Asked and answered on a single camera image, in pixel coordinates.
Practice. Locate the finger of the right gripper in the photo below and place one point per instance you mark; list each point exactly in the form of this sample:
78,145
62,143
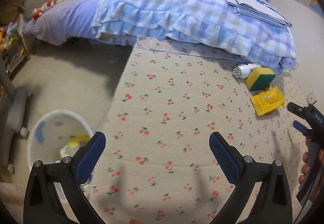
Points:
300,111
301,127

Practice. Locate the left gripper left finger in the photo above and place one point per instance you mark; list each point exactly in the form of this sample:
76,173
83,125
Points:
41,202

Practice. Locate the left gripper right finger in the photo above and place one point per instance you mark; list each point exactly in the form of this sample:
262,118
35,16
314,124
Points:
273,202

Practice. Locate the yellow snack wrapper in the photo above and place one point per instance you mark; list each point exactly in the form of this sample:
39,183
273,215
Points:
267,102

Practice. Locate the yellow green sponge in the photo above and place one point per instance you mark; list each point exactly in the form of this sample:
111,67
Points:
259,79

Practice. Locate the white yogurt bottle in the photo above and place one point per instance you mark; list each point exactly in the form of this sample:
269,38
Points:
242,71

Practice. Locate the yellow paper box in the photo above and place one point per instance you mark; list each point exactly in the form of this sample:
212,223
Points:
77,142

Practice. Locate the white patterned trash bin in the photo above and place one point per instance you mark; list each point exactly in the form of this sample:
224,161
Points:
52,133

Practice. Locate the person right hand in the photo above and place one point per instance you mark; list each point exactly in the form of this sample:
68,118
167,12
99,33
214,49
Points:
311,180

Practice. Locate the floral fabric seat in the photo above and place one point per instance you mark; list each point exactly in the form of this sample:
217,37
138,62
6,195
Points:
12,196

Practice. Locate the grey rolling chair stand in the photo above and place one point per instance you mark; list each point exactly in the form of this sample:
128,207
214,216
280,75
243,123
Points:
13,106

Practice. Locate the folded blue bed sheets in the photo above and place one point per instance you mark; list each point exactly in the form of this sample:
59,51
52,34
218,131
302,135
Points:
262,10

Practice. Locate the blue plaid ruffled blanket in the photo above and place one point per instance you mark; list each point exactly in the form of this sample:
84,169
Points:
214,23

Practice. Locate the wooden toy shelf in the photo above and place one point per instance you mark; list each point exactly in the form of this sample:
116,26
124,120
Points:
14,55

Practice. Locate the purple bed mattress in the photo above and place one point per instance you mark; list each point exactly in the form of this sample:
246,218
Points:
67,19

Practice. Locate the hello kitty plush toy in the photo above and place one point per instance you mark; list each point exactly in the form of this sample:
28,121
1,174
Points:
36,13

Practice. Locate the brown plush blanket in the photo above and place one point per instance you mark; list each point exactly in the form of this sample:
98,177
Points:
10,9

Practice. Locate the white wall switch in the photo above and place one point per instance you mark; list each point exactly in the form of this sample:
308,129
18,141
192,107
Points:
311,98

